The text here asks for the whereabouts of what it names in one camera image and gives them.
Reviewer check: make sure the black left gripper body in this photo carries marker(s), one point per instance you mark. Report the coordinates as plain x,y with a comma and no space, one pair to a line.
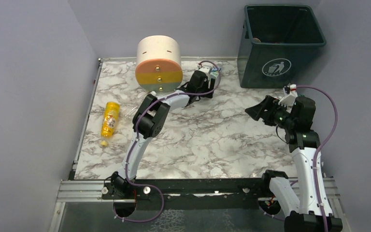
191,88

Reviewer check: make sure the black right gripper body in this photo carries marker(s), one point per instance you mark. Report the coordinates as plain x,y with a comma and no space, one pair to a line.
271,111

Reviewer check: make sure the clear bottle green-white label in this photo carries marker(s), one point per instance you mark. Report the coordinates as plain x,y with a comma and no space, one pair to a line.
215,73

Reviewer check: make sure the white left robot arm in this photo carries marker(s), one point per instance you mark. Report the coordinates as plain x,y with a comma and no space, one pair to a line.
150,119

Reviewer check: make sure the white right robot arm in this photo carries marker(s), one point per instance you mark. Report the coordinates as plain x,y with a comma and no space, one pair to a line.
310,210

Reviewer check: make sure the dark green trash bin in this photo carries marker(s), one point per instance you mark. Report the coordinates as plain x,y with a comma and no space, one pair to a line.
278,42

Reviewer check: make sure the round pastel drawer cabinet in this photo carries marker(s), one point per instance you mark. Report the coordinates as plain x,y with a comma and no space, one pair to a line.
158,64

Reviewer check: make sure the crushed clear bottle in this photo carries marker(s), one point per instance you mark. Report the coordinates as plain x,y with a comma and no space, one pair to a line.
128,111

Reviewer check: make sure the yellow drink bottle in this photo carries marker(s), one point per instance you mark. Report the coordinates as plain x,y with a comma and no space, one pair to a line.
110,119

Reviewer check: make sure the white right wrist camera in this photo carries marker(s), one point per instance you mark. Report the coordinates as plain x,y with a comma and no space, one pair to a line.
290,94

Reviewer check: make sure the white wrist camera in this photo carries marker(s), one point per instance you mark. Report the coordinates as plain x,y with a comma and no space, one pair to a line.
206,69
290,94

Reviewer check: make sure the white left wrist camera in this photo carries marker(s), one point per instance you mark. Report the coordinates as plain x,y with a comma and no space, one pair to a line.
206,69

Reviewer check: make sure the black front mounting rail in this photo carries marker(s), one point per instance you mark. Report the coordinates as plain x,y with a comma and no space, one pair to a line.
188,194

